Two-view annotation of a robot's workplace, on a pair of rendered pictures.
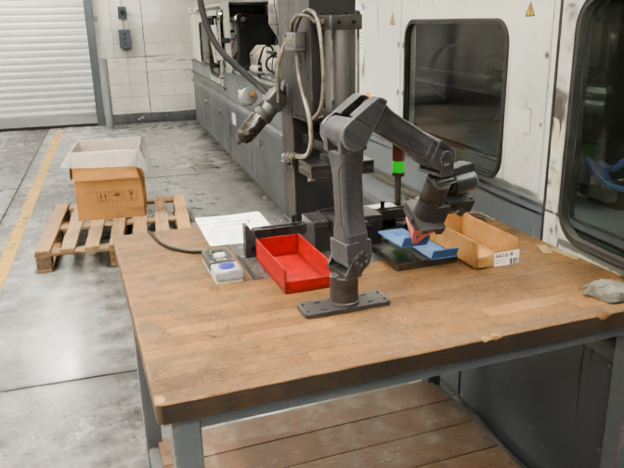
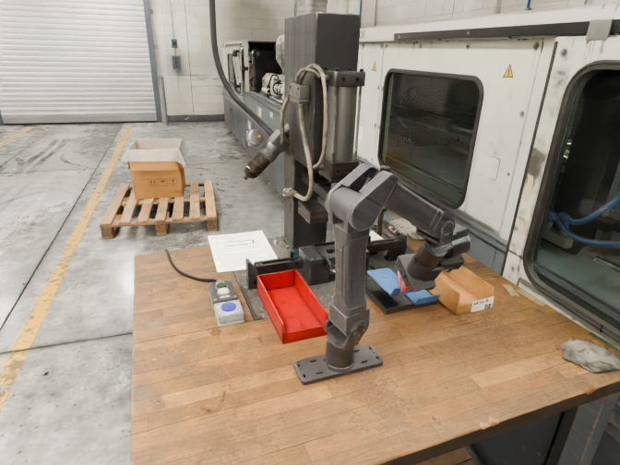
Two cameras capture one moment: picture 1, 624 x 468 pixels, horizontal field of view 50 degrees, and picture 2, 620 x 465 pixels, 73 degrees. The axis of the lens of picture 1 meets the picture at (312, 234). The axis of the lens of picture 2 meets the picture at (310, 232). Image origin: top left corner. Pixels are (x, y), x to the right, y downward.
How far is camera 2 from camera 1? 59 cm
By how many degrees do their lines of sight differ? 6
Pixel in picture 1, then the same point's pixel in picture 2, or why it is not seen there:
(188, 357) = (177, 447)
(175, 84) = (210, 95)
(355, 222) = (355, 294)
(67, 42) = (136, 63)
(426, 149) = (430, 221)
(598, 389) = not seen: hidden behind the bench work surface
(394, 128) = (401, 202)
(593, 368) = not seen: hidden behind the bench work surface
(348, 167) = (353, 244)
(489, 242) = (463, 282)
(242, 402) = not seen: outside the picture
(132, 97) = (181, 103)
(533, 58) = (506, 115)
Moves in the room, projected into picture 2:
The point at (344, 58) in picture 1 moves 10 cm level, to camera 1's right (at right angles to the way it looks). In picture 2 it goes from (346, 114) to (384, 115)
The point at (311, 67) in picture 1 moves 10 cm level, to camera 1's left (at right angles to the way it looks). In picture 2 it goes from (314, 119) to (278, 118)
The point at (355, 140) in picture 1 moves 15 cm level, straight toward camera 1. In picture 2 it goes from (363, 220) to (370, 256)
